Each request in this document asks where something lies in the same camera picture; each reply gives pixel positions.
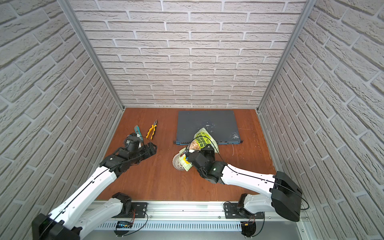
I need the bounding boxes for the yellow black pliers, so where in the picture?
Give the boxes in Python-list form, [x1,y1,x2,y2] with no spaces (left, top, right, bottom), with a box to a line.
[146,120,158,140]

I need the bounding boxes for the teal utility knife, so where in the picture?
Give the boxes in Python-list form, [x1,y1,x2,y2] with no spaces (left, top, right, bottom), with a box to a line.
[134,125,142,136]

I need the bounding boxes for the aluminium front rail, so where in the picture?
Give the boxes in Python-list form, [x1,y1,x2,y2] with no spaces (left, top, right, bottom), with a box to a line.
[86,200,310,223]

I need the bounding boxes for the aluminium left corner post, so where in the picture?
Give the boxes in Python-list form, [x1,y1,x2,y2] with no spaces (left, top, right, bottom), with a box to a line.
[58,0,125,112]

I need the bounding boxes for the green oats bag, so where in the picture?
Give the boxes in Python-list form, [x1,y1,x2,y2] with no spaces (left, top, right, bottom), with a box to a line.
[179,128,219,155]

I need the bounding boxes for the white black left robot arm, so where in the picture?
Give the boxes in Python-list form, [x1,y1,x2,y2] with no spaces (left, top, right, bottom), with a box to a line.
[32,141,157,240]

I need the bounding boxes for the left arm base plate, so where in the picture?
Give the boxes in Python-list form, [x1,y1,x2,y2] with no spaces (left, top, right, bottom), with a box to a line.
[122,202,148,219]

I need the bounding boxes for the dark grey network switch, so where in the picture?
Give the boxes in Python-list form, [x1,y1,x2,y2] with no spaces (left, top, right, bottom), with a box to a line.
[174,110,243,146]

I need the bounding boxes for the aluminium corner post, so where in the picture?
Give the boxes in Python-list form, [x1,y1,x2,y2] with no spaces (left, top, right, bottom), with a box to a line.
[58,0,125,112]
[257,0,317,114]

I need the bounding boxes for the left small circuit board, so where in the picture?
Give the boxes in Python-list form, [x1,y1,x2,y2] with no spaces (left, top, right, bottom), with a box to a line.
[116,221,134,229]

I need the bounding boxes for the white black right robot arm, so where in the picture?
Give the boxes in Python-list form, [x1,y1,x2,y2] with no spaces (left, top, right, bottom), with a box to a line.
[184,145,303,222]

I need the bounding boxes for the white slotted cable duct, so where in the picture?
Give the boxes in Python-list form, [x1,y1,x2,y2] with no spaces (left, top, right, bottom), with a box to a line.
[96,221,242,232]

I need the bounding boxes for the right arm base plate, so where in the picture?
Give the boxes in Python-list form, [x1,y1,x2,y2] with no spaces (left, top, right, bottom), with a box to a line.
[223,201,265,220]

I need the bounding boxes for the aluminium right corner post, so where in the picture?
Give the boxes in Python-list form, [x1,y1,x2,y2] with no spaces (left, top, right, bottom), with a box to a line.
[257,0,317,114]

